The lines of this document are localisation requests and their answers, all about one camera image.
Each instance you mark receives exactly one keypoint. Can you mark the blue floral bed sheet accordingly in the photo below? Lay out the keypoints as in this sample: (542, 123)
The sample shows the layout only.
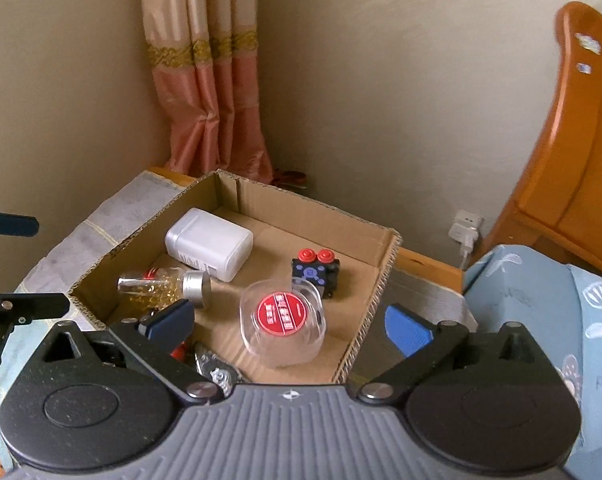
(511, 285)

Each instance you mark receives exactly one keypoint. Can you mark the small round sticker on headboard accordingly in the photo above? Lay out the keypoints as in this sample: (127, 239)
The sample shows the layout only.
(584, 67)

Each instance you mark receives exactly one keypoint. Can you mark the black toy block red buttons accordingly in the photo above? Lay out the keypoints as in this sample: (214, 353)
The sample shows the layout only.
(313, 272)

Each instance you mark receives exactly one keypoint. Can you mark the reddish brown slippers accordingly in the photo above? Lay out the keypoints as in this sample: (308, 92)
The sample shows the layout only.
(291, 178)

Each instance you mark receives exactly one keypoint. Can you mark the brown cardboard box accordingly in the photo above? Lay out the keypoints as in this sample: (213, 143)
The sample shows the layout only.
(281, 240)

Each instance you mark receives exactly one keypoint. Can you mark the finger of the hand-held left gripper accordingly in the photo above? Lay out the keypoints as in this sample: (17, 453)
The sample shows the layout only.
(11, 224)
(36, 305)

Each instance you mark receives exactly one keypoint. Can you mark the pink and beige curtain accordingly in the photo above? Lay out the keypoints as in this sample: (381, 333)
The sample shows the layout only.
(206, 85)

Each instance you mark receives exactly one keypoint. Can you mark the wooden bed headboard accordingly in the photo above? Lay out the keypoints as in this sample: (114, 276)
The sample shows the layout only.
(581, 160)

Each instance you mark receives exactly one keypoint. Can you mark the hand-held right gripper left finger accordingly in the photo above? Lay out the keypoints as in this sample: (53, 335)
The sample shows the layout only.
(168, 325)

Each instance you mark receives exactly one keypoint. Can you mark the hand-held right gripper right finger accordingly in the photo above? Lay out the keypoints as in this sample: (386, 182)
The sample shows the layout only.
(407, 329)

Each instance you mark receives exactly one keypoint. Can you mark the clear bottle with gold capsules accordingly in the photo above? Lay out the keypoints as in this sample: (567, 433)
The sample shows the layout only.
(166, 287)

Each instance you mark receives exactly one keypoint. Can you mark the clear box with red label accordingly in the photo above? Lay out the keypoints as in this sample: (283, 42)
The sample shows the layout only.
(281, 317)

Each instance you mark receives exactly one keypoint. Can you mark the white sticker on headboard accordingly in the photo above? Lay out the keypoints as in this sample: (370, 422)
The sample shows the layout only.
(588, 43)

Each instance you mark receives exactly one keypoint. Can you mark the white charger plug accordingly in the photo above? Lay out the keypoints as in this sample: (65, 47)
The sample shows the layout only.
(462, 237)

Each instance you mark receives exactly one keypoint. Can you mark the red toy train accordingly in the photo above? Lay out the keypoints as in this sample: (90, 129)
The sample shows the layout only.
(179, 351)

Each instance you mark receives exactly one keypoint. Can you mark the white plastic container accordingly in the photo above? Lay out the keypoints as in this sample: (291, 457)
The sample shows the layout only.
(206, 242)

